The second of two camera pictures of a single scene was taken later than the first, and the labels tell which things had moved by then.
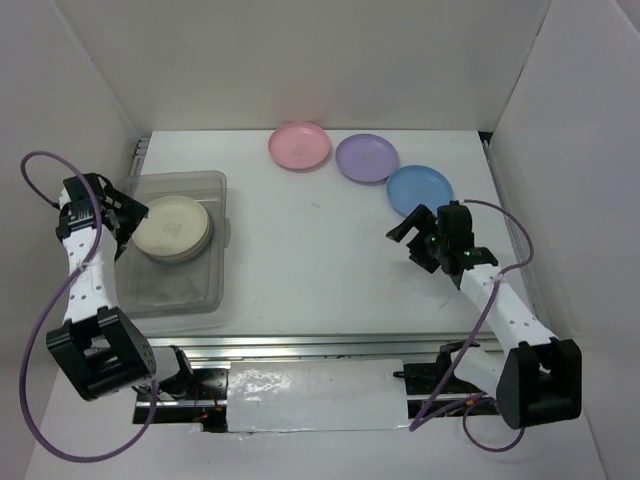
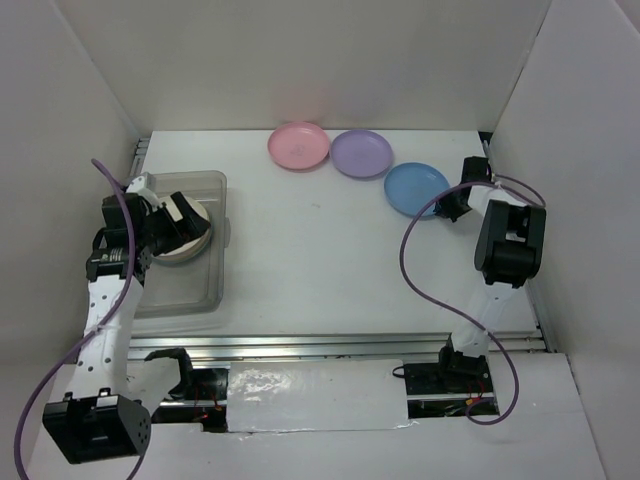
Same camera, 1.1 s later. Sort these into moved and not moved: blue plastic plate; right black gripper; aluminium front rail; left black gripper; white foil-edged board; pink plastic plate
Moved: left black gripper; right black gripper
Not moved: white foil-edged board; pink plastic plate; aluminium front rail; blue plastic plate
